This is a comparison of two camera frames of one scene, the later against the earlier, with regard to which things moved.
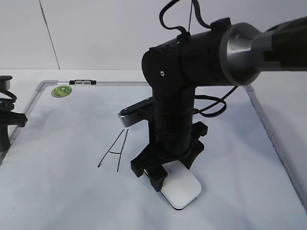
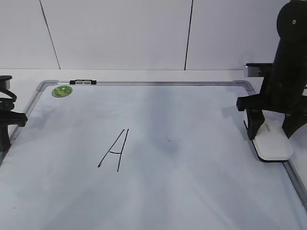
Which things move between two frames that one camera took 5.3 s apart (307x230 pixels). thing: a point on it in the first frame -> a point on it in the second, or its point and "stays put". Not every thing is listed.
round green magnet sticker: [61, 91] stays put
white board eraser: [181, 186] -> [271, 143]
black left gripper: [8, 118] stays put
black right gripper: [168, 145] -> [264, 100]
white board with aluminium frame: [69, 167] stays put
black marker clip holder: [82, 82] stays put
